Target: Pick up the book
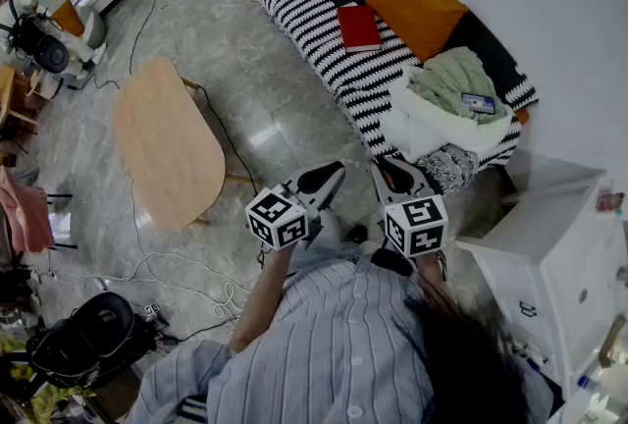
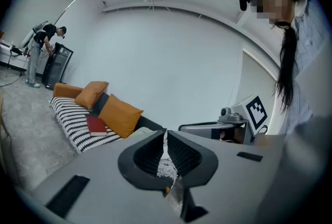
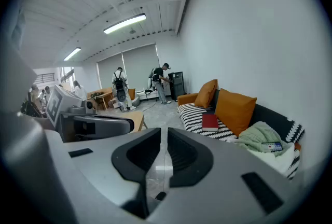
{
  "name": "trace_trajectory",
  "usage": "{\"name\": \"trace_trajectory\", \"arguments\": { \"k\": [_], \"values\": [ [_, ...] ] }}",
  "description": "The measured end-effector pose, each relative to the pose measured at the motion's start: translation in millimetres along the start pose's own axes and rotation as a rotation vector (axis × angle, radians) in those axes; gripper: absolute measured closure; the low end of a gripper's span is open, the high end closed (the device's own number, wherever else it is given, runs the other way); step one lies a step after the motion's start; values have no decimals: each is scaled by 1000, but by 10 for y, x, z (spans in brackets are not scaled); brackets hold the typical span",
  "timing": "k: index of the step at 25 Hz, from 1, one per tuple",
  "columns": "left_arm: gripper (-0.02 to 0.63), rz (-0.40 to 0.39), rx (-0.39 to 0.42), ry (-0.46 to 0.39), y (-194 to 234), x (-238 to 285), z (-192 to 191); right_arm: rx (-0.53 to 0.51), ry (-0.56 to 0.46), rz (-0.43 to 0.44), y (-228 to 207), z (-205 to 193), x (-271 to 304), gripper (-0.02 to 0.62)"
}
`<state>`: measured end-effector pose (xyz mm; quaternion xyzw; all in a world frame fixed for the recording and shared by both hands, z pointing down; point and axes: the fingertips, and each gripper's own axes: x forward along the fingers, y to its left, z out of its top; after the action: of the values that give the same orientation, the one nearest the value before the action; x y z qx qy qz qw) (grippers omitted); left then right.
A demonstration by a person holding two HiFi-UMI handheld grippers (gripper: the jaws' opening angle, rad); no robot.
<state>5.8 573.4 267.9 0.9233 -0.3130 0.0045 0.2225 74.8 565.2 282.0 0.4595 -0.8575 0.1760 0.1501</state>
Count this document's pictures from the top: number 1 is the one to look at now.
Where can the pink cloth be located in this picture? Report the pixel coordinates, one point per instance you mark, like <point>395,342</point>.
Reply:
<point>24,211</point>

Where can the pink packet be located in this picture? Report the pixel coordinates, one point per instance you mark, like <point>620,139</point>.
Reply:
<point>610,203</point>

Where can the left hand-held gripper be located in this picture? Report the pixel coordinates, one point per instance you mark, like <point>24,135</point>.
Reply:
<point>277,221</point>

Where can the white drawer cabinet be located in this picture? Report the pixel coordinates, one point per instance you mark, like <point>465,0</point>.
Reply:
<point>564,240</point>

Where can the wooden chair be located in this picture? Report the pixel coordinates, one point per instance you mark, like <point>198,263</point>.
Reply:
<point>12,108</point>

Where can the large orange back cushion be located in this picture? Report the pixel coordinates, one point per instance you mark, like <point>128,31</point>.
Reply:
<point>417,5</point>

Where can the clear plastic bottle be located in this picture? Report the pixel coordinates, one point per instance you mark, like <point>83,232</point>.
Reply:
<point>587,384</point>

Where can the person's right forearm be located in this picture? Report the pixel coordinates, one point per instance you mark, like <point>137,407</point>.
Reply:
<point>431,267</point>

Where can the blue smartphone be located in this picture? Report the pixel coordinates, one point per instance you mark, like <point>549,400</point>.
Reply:
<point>477,103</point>

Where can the person's left forearm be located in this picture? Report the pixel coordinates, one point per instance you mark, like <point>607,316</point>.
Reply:
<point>265,294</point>

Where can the grey armchair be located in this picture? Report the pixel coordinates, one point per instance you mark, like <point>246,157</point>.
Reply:
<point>93,27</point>

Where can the oval wooden coffee table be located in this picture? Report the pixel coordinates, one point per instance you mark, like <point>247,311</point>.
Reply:
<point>167,142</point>

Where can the green knitted blanket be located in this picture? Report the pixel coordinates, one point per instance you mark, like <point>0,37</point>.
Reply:
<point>451,78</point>

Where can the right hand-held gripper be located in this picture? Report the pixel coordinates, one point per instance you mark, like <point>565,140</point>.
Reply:
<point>417,226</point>

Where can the person's black shoe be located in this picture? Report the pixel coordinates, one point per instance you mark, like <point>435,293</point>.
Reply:
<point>357,234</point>
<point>392,261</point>

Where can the person's light blue jeans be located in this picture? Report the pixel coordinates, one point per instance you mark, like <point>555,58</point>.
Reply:
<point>329,228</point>

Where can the white fleece blanket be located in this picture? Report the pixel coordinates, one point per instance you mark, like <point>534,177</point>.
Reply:
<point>422,130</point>

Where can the orange armchair cushion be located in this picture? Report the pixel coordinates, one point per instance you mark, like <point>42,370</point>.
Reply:
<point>68,19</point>

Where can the person wearing head camera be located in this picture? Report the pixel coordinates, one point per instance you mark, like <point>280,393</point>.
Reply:
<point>319,348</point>

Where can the red book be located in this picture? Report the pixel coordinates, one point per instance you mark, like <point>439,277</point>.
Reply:
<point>359,27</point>

